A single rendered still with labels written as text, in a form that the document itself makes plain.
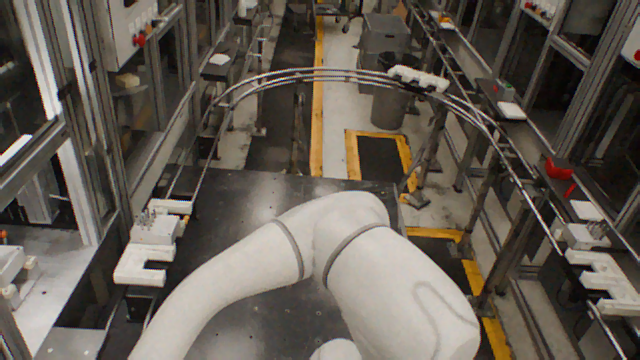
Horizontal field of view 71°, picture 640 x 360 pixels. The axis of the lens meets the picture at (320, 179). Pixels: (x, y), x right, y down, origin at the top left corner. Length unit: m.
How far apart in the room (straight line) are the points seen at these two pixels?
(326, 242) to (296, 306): 0.96
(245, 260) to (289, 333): 0.90
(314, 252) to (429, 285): 0.17
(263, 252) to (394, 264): 0.18
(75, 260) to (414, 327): 1.12
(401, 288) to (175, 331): 0.28
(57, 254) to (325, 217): 1.02
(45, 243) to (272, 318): 0.73
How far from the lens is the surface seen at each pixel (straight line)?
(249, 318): 1.55
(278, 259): 0.63
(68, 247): 1.54
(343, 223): 0.64
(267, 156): 3.50
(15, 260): 1.39
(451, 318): 0.58
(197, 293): 0.62
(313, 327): 1.54
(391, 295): 0.58
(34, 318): 1.38
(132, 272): 1.45
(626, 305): 1.75
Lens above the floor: 1.92
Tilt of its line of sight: 35 degrees down
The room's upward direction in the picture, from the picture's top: 7 degrees clockwise
